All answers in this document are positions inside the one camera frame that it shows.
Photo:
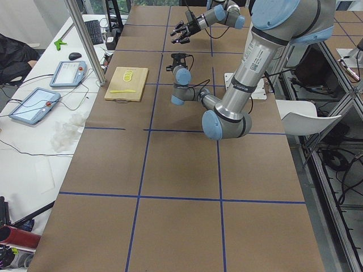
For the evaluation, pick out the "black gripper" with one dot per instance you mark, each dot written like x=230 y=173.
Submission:
x=191 y=26
x=176 y=67

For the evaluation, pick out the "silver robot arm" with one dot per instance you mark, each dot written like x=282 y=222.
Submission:
x=226 y=13
x=275 y=24

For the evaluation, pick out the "yellow lemon slices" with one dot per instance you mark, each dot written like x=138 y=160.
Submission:
x=128 y=75

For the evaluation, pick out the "wooden cutting board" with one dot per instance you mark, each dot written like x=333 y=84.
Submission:
x=117 y=83

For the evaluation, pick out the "yellow plastic knife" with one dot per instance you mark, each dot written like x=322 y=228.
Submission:
x=122 y=91

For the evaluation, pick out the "black keyboard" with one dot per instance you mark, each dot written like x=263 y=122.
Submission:
x=94 y=31

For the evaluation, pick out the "black computer mouse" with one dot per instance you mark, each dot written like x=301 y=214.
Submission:
x=74 y=56

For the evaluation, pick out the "upper blue teach pendant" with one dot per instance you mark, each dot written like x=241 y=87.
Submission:
x=68 y=74

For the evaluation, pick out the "blue teach pendant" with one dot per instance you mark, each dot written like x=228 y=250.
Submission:
x=68 y=74
x=35 y=106

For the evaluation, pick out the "green plastic clamp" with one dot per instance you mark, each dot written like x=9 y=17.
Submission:
x=59 y=43

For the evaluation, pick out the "crumpled white plastic wrap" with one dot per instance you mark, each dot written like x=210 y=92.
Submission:
x=67 y=133

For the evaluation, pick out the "white plastic chair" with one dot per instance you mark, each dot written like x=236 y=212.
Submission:
x=301 y=118

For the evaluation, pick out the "lower blue teach pendant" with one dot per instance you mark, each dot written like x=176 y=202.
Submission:
x=35 y=106

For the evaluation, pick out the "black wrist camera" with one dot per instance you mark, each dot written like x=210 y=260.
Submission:
x=178 y=56
x=189 y=15

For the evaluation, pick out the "aluminium frame post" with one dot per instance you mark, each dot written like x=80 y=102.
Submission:
x=77 y=18

